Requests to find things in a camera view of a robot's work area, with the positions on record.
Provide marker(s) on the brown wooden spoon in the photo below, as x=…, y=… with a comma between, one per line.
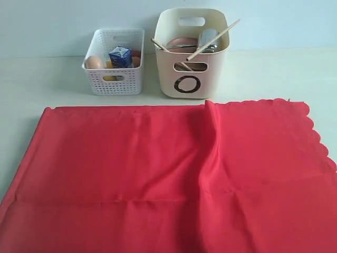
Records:
x=183, y=66

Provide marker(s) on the brown clay plate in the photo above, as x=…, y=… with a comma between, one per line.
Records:
x=197, y=67

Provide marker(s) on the orange fried chicken nugget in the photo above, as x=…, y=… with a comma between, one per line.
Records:
x=136, y=61

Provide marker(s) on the red sausage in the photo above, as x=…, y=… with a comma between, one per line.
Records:
x=136, y=53

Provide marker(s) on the wooden chopstick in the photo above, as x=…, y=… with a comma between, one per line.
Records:
x=208, y=43
x=162, y=47

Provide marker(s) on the table knife steel blade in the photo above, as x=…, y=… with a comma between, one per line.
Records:
x=181, y=46

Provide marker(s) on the blue white milk carton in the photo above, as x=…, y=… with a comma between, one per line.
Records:
x=121, y=57

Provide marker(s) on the yellow cheese wedge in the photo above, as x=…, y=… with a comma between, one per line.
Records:
x=109, y=65

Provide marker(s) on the red cloth table mat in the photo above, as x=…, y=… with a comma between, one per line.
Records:
x=247, y=176

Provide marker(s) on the stainless steel cup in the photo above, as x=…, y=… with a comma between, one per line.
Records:
x=206, y=36

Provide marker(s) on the brown egg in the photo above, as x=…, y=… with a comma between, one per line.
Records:
x=94, y=62

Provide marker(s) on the white perforated plastic basket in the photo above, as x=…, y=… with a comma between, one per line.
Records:
x=128, y=81

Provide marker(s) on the cream plastic bin black circle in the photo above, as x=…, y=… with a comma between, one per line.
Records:
x=189, y=22

